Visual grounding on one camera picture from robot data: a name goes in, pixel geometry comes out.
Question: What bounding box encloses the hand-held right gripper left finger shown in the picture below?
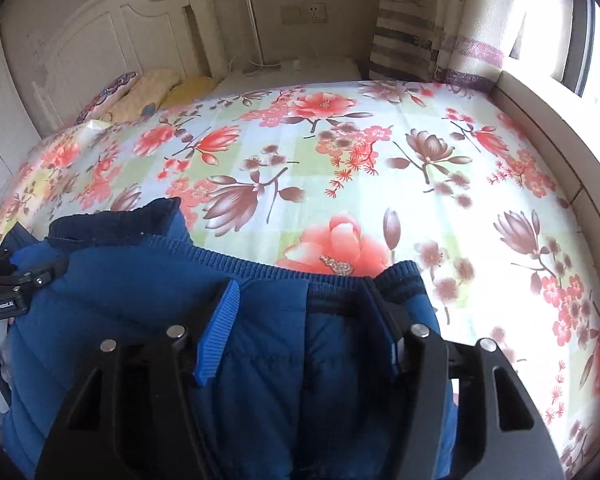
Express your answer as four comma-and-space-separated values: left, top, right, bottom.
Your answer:
35, 279, 241, 480

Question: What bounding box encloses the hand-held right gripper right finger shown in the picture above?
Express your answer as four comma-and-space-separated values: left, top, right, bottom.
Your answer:
362, 280, 566, 480

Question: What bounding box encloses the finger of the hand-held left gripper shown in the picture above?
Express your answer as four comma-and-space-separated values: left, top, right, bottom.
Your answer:
0, 248, 69, 287

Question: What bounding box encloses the blue quilted jacket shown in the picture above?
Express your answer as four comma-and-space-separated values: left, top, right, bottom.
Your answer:
0, 197, 458, 480

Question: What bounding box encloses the white wardrobe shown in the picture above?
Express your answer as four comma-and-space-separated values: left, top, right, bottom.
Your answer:
0, 25, 46, 216

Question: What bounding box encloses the floral quilt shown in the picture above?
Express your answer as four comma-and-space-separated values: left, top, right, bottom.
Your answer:
0, 82, 600, 476

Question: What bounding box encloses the patterned purple pillow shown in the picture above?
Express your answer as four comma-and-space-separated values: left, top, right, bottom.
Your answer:
75, 71, 141, 123

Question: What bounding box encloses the cream pillow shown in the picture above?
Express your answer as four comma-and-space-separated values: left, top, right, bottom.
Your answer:
92, 67, 181, 123

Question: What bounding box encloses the yellow pillow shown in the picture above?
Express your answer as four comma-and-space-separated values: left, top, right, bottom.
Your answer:
160, 76, 216, 108

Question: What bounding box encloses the white bed headboard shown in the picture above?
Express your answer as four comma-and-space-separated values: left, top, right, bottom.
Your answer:
30, 0, 221, 136

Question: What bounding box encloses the white window ledge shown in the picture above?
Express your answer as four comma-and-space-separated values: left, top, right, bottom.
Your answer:
497, 70, 600, 321

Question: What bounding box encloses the white nightstand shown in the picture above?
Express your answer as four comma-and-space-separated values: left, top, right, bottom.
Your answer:
215, 57, 363, 93

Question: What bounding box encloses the printed curtain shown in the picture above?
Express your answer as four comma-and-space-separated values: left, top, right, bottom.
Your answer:
369, 0, 531, 93

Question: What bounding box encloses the white lamp pole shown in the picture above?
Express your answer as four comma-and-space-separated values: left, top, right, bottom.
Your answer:
239, 0, 265, 68

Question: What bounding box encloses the window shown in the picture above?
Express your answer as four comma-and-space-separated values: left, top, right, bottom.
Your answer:
510, 0, 600, 126

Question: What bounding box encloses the wall socket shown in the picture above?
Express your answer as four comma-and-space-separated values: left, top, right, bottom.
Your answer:
280, 3, 327, 25

